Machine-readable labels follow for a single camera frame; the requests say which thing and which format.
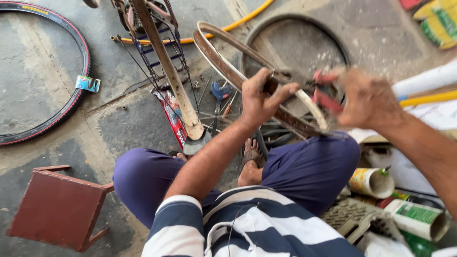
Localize navy blue trousers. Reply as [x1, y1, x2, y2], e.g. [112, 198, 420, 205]
[113, 133, 362, 230]

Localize yellow white open can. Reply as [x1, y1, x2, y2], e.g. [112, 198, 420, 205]
[348, 167, 395, 200]

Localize red printed packet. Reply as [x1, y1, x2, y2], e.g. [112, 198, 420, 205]
[151, 87, 189, 149]

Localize white plastic pipe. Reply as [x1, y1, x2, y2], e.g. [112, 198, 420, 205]
[391, 58, 457, 101]

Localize blue spanner tool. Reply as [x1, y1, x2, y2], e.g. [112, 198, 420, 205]
[210, 81, 233, 137]

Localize navy white striped shirt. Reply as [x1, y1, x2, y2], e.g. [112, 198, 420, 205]
[141, 185, 365, 257]

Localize black tyre with red line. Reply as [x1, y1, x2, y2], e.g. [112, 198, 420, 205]
[0, 0, 93, 146]

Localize person's left hand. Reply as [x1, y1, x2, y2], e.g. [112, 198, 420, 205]
[242, 67, 301, 129]

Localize red plastic object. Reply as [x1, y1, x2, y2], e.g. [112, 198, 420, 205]
[399, 0, 424, 11]

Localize bicycle chainwheel with chain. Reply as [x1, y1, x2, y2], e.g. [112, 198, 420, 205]
[111, 0, 178, 34]

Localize dark brown tool handle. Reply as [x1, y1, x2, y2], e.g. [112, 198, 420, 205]
[263, 76, 280, 95]

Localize person's foot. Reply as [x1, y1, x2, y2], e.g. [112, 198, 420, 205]
[169, 151, 189, 163]
[237, 138, 265, 188]

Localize black wire bicycle carrier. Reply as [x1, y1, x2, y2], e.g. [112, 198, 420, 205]
[117, 20, 190, 90]

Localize white can with green label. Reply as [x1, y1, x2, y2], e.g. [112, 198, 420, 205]
[383, 199, 451, 243]

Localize white plastic bag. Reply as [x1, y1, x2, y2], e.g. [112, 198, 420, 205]
[356, 231, 416, 257]

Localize red-handled pliers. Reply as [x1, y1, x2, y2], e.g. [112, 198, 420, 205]
[311, 69, 346, 114]

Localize black rubber inner tube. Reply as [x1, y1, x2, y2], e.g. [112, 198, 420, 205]
[254, 123, 311, 150]

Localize rusty bicycle wheel rim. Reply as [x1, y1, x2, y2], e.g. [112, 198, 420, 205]
[192, 21, 348, 140]

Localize heap of metal spokes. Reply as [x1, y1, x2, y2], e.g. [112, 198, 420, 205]
[196, 104, 250, 134]

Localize green plastic bottle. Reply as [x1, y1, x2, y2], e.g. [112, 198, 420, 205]
[399, 230, 440, 257]

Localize white earphone cable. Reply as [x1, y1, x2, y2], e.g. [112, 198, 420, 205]
[204, 203, 265, 257]

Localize person's left foot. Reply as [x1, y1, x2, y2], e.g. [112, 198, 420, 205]
[169, 151, 189, 163]

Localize plain black bicycle tyre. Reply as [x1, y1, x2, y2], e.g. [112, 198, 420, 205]
[241, 14, 352, 108]

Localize person's right foot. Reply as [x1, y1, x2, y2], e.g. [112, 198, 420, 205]
[237, 138, 265, 188]

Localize orange-handled screwdriver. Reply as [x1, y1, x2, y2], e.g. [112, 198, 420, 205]
[221, 91, 238, 120]

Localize person's right hand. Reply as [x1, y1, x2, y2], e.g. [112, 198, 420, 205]
[322, 67, 404, 130]

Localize red-brown metal stool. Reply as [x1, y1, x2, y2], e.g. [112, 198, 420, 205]
[6, 164, 115, 253]

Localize yellow hose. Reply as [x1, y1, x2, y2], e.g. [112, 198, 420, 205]
[110, 0, 276, 46]

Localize white plastic container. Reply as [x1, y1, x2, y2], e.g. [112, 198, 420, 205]
[363, 144, 394, 169]

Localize brown sandal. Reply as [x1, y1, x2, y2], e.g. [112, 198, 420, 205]
[243, 148, 266, 168]

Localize white cloth sheet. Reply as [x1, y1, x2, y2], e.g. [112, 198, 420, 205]
[348, 102, 457, 144]

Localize colourful paper tyre label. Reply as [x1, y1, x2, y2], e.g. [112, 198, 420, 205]
[75, 75, 101, 94]

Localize yellow green printed sack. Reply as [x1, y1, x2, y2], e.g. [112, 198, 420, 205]
[413, 0, 457, 50]

